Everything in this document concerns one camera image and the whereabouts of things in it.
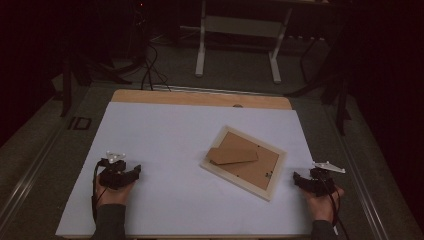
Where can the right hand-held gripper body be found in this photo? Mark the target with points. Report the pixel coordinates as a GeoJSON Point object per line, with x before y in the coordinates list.
{"type": "Point", "coordinates": [321, 181]}

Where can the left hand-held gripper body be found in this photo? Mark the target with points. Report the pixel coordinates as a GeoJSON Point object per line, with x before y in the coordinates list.
{"type": "Point", "coordinates": [111, 175]}

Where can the wooden picture frame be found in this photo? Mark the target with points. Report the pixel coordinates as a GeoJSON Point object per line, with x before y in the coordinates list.
{"type": "Point", "coordinates": [253, 163]}

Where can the person's left hand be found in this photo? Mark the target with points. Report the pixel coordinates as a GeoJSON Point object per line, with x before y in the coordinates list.
{"type": "Point", "coordinates": [113, 196]}

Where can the person's right hand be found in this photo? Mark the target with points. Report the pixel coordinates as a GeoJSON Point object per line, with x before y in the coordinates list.
{"type": "Point", "coordinates": [321, 206]}

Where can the white paper sheet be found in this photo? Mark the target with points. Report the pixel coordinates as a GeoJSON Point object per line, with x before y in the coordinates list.
{"type": "Point", "coordinates": [166, 150]}

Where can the black metal stand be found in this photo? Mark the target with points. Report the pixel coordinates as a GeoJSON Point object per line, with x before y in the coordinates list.
{"type": "Point", "coordinates": [341, 106]}
{"type": "Point", "coordinates": [66, 90]}

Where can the aluminium floor rail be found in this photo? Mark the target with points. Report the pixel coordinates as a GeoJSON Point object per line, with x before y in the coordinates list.
{"type": "Point", "coordinates": [30, 176]}
{"type": "Point", "coordinates": [360, 180]}

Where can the black rectangular floor bracket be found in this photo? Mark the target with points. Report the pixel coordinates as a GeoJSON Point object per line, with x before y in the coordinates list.
{"type": "Point", "coordinates": [80, 123]}

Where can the white metal table frame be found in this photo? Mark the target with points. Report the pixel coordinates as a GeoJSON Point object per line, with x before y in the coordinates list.
{"type": "Point", "coordinates": [200, 50]}

